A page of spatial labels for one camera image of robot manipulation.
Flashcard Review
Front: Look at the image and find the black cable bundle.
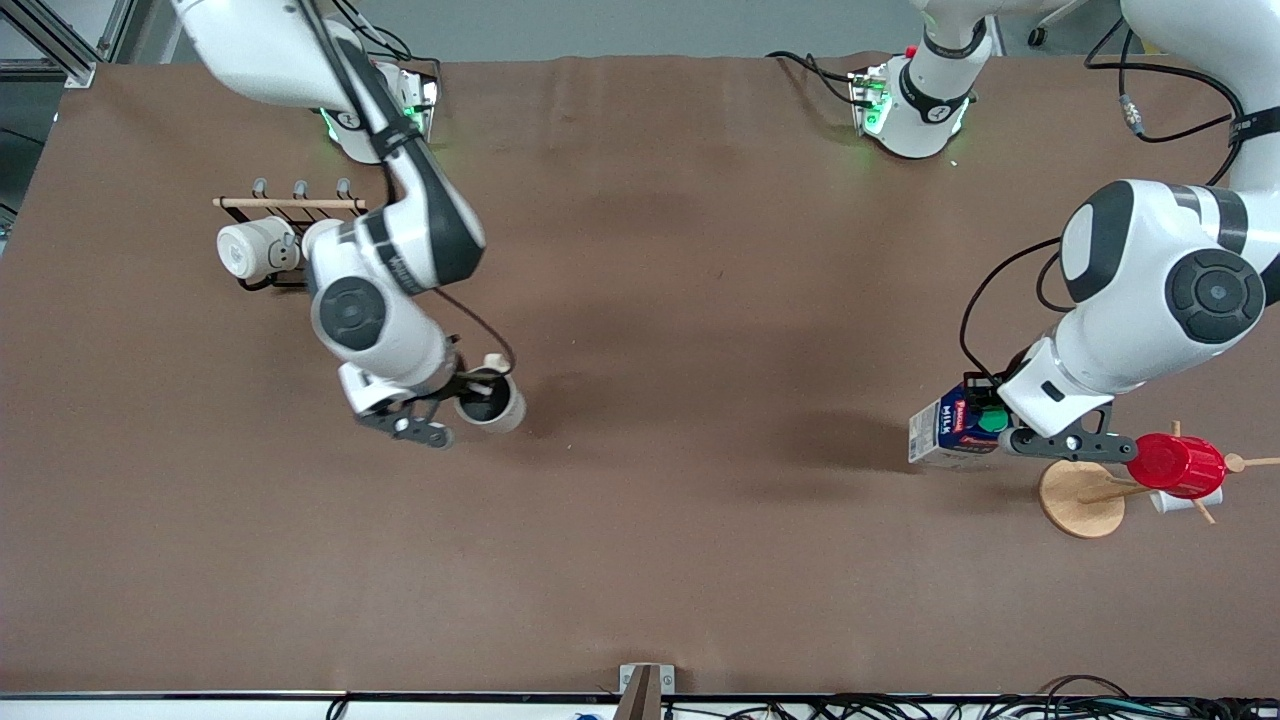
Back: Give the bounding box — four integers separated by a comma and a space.
660, 675, 1280, 720

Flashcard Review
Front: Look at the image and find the wooden mug tree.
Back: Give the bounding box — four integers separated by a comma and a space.
1039, 420, 1280, 541

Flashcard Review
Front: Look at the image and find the small white cup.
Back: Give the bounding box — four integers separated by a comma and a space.
1149, 486, 1224, 517

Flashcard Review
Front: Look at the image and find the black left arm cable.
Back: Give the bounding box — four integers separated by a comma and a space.
960, 18, 1251, 386

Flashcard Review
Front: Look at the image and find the red plastic cup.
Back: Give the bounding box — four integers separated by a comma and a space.
1127, 433, 1228, 500

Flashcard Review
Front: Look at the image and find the aluminium frame profile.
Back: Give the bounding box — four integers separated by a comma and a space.
0, 0, 136, 89

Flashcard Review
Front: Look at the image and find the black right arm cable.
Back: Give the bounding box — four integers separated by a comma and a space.
295, 0, 518, 379

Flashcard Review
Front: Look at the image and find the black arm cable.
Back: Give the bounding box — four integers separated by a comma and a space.
960, 18, 1251, 386
295, 0, 518, 379

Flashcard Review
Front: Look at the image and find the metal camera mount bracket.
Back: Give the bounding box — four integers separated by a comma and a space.
619, 663, 676, 720

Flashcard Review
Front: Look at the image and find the cream mug with grey interior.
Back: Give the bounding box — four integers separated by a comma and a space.
454, 353, 527, 435

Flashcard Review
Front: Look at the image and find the chair castor wheel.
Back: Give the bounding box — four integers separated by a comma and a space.
1028, 0, 1086, 48

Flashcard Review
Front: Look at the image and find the blue and white milk carton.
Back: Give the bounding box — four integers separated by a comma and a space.
908, 385, 1011, 472

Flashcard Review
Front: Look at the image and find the black wire mug rack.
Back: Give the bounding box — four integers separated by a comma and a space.
213, 178, 369, 293

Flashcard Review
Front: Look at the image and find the white mug with dark print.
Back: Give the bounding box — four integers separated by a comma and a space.
217, 218, 303, 283

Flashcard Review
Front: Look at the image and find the black left base cable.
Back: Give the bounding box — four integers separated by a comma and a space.
766, 50, 863, 109

